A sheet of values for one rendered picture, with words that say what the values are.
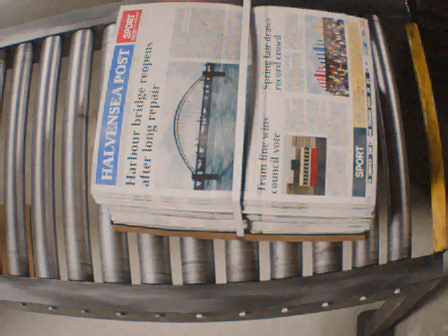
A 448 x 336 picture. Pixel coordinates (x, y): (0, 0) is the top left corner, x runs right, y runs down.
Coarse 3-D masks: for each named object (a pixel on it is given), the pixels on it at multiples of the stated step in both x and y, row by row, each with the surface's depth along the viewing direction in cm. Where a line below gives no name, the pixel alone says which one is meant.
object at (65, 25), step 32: (128, 0) 159; (160, 0) 159; (192, 0) 158; (224, 0) 158; (256, 0) 158; (288, 0) 158; (320, 0) 157; (352, 0) 157; (384, 0) 157; (0, 32) 160; (32, 32) 159; (64, 32) 158; (96, 32) 161
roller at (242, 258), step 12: (228, 240) 147; (252, 240) 146; (228, 252) 146; (240, 252) 145; (252, 252) 146; (228, 264) 146; (240, 264) 145; (252, 264) 145; (228, 276) 145; (240, 276) 144; (252, 276) 144
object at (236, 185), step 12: (240, 60) 128; (240, 72) 127; (240, 84) 127; (240, 96) 126; (240, 108) 126; (240, 120) 125; (240, 132) 125; (240, 144) 125; (240, 156) 124; (240, 168) 124; (240, 180) 124
